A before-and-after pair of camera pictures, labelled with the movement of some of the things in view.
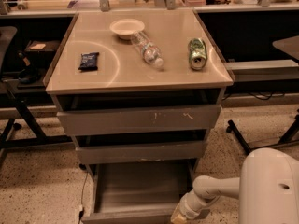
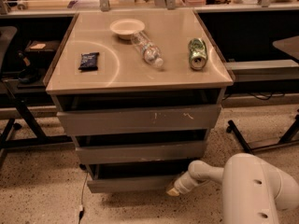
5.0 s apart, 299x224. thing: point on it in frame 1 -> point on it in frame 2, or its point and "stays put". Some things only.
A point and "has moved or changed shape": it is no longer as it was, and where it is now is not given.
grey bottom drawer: [137, 192] has moved or changed shape
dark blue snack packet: [89, 62] stays put
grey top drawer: [139, 110] stays put
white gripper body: [187, 204] -> [179, 184]
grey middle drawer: [141, 147] stays put
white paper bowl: [125, 27] stays put
